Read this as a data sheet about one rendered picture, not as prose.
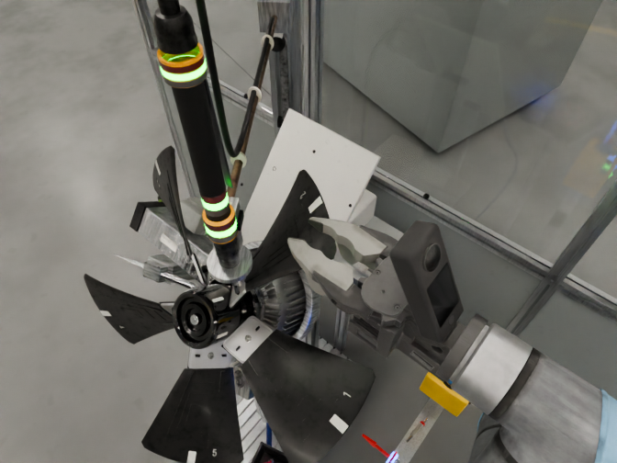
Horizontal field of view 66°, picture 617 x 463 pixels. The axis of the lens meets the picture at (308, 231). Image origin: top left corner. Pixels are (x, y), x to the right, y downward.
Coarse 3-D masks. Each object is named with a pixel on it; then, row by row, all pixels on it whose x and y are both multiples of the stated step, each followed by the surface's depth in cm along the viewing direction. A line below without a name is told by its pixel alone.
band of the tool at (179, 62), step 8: (200, 48) 45; (160, 56) 44; (168, 56) 47; (176, 56) 47; (184, 56) 48; (192, 56) 48; (200, 56) 44; (168, 64) 44; (176, 64) 44; (184, 64) 44; (168, 72) 44; (192, 72) 45
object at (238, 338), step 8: (248, 320) 98; (256, 320) 98; (240, 328) 97; (248, 328) 97; (264, 328) 97; (232, 336) 96; (240, 336) 96; (256, 336) 96; (264, 336) 96; (224, 344) 94; (232, 344) 95; (240, 344) 95; (248, 344) 95; (256, 344) 95; (232, 352) 94; (240, 352) 94; (248, 352) 94; (240, 360) 93
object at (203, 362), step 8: (216, 344) 101; (192, 352) 99; (200, 352) 100; (208, 352) 100; (216, 352) 101; (224, 352) 102; (192, 360) 100; (200, 360) 100; (208, 360) 101; (216, 360) 101; (224, 360) 102
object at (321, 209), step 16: (304, 176) 90; (288, 208) 91; (304, 208) 86; (320, 208) 83; (288, 224) 88; (304, 224) 84; (272, 240) 91; (320, 240) 80; (256, 256) 94; (272, 256) 87; (288, 256) 84; (256, 272) 90; (272, 272) 86; (288, 272) 82
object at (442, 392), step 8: (432, 376) 102; (424, 384) 105; (432, 384) 103; (440, 384) 101; (448, 384) 101; (424, 392) 108; (432, 392) 105; (440, 392) 103; (448, 392) 100; (440, 400) 105; (448, 400) 102; (456, 400) 100; (464, 400) 99; (448, 408) 105; (456, 408) 102; (464, 408) 101; (456, 416) 105
